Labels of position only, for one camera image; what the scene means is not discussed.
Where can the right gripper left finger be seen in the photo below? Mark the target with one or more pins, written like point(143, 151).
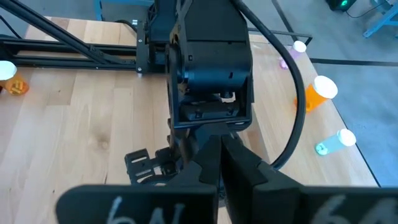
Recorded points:
point(208, 168)

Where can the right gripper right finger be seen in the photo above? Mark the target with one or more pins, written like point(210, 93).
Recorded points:
point(239, 174)

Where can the teal pill bottle white cap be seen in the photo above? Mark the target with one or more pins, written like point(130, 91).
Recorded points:
point(332, 144)

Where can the large orange pill bottle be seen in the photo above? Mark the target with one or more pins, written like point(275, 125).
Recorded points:
point(17, 85)
point(314, 96)

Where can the pink pill bottle white cap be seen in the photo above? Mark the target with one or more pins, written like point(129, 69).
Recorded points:
point(295, 51)

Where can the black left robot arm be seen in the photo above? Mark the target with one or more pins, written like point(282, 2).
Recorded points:
point(214, 62)

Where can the black device with green light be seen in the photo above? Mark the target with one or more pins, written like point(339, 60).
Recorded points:
point(342, 3)

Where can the light blue metal stand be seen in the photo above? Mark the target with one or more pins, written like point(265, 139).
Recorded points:
point(381, 25)

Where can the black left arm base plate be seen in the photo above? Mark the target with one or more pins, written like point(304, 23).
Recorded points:
point(141, 46)

